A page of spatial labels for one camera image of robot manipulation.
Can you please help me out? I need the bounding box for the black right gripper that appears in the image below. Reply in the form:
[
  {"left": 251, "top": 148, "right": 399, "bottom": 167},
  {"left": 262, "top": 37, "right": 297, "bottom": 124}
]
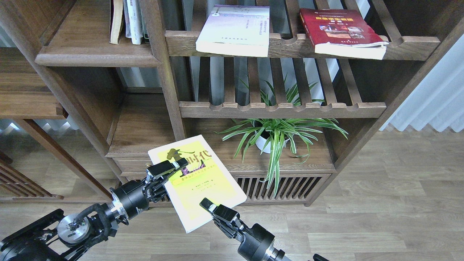
[{"left": 199, "top": 198, "right": 276, "bottom": 261}]

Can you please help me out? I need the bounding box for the white lavender paperback book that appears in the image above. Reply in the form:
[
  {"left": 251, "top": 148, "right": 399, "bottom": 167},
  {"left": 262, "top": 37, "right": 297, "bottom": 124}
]
[{"left": 196, "top": 5, "right": 270, "bottom": 57}]

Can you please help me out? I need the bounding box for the dark wooden bookshelf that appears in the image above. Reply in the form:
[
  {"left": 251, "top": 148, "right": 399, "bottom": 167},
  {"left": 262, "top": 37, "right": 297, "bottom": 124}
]
[{"left": 1, "top": 0, "right": 463, "bottom": 206}]

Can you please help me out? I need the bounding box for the yellow green paperback book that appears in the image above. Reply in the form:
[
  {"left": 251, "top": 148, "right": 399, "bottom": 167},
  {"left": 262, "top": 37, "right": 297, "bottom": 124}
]
[{"left": 148, "top": 135, "right": 247, "bottom": 233}]

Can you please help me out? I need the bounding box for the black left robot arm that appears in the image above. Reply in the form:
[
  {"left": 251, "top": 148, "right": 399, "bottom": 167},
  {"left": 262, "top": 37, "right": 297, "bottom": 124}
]
[{"left": 1, "top": 158, "right": 188, "bottom": 261}]

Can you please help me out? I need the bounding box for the tan upright book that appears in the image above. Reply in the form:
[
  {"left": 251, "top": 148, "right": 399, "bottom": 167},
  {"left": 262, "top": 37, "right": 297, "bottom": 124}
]
[{"left": 109, "top": 0, "right": 124, "bottom": 45}]

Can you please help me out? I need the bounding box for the white curtain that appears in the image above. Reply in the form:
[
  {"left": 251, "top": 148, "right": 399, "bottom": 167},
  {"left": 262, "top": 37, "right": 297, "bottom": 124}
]
[{"left": 380, "top": 37, "right": 464, "bottom": 132}]

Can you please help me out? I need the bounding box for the white plant pot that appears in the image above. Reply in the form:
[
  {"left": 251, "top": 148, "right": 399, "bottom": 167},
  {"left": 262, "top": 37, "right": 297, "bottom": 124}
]
[{"left": 256, "top": 130, "right": 274, "bottom": 154}]

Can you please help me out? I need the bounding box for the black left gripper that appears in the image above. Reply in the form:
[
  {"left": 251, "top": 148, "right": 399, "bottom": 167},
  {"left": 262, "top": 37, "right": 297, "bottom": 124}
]
[{"left": 110, "top": 158, "right": 188, "bottom": 221}]

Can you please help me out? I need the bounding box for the green spider plant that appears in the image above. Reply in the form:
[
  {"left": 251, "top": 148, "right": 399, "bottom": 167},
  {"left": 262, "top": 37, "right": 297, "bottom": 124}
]
[{"left": 214, "top": 74, "right": 348, "bottom": 197}]

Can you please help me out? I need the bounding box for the red paperback book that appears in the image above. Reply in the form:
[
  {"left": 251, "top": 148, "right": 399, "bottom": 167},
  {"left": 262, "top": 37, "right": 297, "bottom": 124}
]
[{"left": 300, "top": 8, "right": 389, "bottom": 60}]

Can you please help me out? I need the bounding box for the dark green upright book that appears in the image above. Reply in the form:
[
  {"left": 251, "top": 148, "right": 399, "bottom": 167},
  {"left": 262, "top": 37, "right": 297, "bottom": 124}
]
[{"left": 141, "top": 14, "right": 150, "bottom": 43}]

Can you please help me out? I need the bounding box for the white upright book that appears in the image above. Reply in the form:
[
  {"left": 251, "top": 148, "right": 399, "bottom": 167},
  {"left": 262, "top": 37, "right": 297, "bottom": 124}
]
[{"left": 123, "top": 0, "right": 144, "bottom": 45}]

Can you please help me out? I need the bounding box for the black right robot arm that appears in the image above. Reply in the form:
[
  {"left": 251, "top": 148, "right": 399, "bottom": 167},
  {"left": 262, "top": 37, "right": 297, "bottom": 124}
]
[{"left": 199, "top": 198, "right": 289, "bottom": 261}]

